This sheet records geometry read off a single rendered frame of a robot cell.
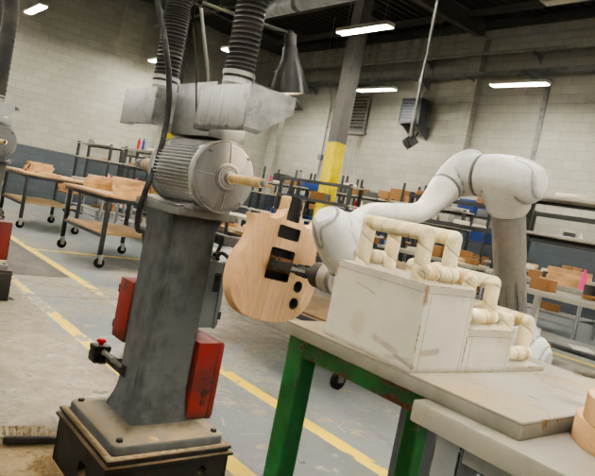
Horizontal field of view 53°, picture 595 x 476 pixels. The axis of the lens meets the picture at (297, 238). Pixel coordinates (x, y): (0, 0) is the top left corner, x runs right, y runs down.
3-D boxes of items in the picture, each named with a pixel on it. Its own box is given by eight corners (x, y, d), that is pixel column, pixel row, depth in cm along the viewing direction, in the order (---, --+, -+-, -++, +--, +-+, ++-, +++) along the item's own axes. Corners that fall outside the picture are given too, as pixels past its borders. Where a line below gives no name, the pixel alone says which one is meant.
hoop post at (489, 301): (474, 322, 133) (483, 280, 133) (483, 322, 135) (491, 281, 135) (486, 326, 131) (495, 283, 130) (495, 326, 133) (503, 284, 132)
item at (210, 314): (178, 318, 243) (202, 185, 240) (199, 318, 250) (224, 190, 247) (195, 328, 232) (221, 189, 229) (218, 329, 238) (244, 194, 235)
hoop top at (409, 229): (358, 227, 132) (361, 212, 131) (368, 229, 134) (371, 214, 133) (426, 242, 116) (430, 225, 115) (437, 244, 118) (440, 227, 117)
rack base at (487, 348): (369, 334, 144) (377, 297, 143) (415, 336, 154) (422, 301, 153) (460, 373, 122) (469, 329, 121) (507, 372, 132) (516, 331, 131)
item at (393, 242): (378, 265, 137) (386, 225, 136) (388, 266, 139) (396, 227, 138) (388, 268, 134) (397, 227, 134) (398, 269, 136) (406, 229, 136)
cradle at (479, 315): (454, 320, 127) (458, 305, 127) (486, 322, 134) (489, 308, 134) (467, 324, 125) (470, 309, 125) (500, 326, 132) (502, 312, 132)
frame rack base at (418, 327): (321, 332, 135) (336, 258, 134) (369, 334, 144) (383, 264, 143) (411, 374, 113) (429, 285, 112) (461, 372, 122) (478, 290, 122)
